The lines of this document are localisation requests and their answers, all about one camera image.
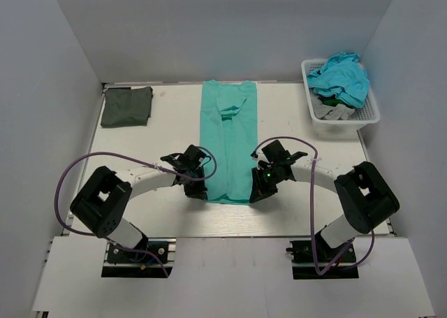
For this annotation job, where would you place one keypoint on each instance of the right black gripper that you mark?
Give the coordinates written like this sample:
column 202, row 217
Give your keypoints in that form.
column 260, row 190

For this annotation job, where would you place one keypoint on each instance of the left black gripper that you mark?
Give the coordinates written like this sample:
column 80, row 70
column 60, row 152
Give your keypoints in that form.
column 198, row 192

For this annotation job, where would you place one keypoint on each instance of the teal t shirt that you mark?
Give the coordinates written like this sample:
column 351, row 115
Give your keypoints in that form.
column 229, row 130

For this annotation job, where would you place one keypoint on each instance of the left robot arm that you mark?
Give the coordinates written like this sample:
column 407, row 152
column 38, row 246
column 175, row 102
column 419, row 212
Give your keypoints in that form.
column 101, row 202

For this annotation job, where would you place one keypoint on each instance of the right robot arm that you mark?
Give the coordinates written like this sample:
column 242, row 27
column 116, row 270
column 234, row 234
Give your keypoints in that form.
column 365, row 197

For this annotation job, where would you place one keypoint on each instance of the grey cloth in basket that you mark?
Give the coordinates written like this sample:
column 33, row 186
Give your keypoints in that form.
column 326, row 112

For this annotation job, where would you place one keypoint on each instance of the green cloth in basket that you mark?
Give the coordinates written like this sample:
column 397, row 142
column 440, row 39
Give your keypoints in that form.
column 331, row 101

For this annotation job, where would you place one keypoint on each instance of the folded dark green t shirt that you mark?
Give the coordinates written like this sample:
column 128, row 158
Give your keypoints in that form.
column 126, row 107

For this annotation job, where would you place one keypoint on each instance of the white plastic basket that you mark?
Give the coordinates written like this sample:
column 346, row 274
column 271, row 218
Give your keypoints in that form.
column 368, row 114

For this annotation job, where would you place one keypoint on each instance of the light blue t shirt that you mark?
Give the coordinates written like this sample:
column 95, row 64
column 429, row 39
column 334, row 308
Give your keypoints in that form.
column 342, row 78

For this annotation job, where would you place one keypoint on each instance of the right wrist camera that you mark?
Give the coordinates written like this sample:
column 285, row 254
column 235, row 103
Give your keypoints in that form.
column 274, row 155

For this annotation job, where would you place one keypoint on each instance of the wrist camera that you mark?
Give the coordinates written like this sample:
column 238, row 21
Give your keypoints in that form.
column 189, row 162
column 274, row 155

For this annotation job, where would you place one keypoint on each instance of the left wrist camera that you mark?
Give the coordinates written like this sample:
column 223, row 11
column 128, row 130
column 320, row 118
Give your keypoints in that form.
column 189, row 162

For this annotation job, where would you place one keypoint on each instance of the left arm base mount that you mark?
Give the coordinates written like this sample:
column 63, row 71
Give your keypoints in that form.
column 121, row 264

